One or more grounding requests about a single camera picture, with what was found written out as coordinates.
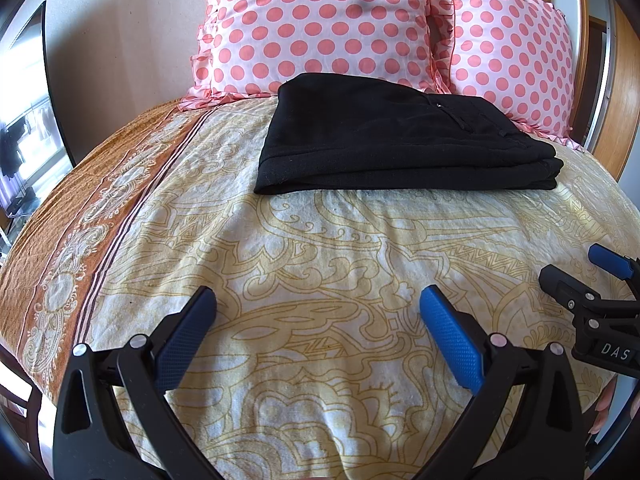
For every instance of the black pants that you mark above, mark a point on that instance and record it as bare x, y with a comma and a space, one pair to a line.
375, 145

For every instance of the wooden bed frame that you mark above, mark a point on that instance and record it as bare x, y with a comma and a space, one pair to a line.
37, 410

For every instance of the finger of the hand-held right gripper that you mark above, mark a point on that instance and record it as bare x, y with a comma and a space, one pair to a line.
607, 258
565, 285

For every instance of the large pink polka-dot pillow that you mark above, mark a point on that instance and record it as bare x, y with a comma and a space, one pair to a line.
320, 25

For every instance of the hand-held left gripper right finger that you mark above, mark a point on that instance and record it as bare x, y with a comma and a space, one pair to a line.
452, 340

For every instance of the dark framed window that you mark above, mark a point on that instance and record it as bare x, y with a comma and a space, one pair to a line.
30, 135

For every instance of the wooden door frame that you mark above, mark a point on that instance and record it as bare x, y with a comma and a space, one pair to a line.
625, 85

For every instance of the small pink polka-dot pillow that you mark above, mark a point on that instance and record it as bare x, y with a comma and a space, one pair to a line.
510, 45

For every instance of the person's right hand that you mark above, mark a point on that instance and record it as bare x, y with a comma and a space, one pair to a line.
606, 405

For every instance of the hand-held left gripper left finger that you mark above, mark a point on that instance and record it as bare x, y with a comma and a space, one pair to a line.
187, 340

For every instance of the yellow patterned bedsheet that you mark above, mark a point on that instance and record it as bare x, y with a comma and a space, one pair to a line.
320, 260

